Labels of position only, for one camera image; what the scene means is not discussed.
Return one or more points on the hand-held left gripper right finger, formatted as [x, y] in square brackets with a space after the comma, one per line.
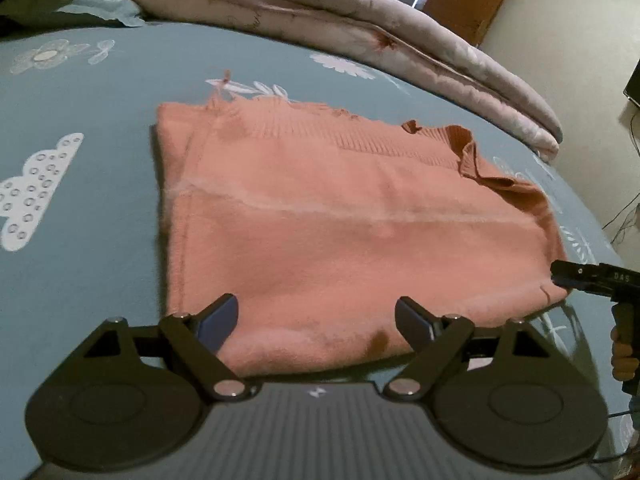
[414, 325]

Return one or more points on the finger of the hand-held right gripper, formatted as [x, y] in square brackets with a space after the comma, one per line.
[575, 276]

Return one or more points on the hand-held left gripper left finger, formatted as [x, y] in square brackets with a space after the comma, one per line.
[220, 322]

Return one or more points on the pink knit sweater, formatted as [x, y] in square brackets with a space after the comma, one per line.
[350, 220]

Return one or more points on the person's right hand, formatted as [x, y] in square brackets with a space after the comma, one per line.
[625, 360]

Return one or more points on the teal floral bed sheet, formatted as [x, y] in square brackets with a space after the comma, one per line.
[100, 110]

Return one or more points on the folded floral quilt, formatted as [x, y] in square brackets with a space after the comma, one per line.
[300, 15]

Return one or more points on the dark green pillow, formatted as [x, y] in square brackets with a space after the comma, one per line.
[40, 7]

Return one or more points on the wall television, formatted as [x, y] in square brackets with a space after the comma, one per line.
[635, 90]

